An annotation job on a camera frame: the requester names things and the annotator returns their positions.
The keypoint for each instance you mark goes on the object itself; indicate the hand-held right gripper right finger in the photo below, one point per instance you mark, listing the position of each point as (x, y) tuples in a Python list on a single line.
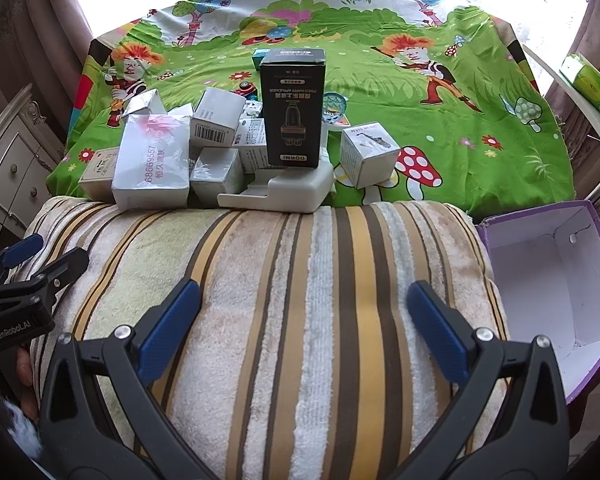
[(437, 330)]

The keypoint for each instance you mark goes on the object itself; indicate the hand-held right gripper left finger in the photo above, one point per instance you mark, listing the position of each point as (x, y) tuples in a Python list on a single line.
[(167, 330)]

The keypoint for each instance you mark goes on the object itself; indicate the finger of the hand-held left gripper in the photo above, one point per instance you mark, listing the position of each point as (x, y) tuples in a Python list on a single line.
[(62, 267), (22, 251)]

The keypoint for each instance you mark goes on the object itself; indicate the small beige box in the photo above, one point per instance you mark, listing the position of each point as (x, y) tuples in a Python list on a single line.
[(97, 172)]

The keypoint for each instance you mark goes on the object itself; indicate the purple cardboard box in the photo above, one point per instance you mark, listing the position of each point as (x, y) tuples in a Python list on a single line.
[(545, 270)]

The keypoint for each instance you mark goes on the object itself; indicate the white box pink print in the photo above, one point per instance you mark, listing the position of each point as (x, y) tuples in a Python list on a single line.
[(150, 160)]

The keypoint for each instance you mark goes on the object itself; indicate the plain white box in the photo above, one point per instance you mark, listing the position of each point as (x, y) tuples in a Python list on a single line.
[(215, 175)]

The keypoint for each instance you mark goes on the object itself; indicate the white plastic tray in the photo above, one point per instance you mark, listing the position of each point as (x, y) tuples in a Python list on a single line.
[(290, 195)]

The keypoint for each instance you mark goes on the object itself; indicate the silver box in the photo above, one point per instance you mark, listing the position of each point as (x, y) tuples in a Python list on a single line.
[(140, 102)]

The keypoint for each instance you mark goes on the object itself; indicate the white cube box saxophone print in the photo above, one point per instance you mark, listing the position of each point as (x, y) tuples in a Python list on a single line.
[(367, 155)]

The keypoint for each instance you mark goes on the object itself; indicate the long white box blue logo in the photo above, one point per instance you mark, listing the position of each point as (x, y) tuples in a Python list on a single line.
[(252, 147)]

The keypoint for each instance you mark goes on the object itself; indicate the white grey box with barcode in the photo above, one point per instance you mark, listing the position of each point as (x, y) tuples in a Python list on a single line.
[(217, 117)]

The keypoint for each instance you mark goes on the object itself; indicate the red toy car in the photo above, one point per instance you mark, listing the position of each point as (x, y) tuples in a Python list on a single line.
[(241, 91)]

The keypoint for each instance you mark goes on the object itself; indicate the tall black box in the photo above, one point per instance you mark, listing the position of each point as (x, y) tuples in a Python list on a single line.
[(292, 110)]

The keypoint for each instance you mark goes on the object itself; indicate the person's left hand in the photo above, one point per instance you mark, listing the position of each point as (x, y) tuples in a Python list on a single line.
[(26, 367)]

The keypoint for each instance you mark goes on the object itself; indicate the white carved dresser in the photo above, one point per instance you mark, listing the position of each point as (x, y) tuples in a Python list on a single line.
[(15, 160)]

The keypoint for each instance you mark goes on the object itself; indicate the fluffy grey white clothing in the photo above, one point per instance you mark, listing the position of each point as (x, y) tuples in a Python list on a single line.
[(15, 425)]

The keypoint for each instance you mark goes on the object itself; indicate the striped plush blanket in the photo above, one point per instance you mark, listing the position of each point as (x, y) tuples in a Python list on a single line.
[(280, 285)]

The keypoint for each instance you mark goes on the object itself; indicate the plain brown curtain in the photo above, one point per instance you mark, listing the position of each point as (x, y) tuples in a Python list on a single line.
[(35, 20)]

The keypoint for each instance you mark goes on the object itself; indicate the green cartoon printed bed sheet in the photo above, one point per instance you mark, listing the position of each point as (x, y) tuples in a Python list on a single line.
[(380, 85)]

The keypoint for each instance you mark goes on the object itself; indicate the teal box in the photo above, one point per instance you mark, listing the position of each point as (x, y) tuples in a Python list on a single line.
[(259, 60)]

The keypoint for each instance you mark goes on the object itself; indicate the white round table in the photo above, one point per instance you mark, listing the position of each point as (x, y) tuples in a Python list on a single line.
[(542, 62)]

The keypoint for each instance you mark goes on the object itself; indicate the green tissue pack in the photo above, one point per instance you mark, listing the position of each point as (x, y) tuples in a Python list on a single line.
[(585, 80)]

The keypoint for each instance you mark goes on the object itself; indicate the patterned brown curtain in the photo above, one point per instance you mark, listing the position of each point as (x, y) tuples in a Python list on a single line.
[(595, 25)]

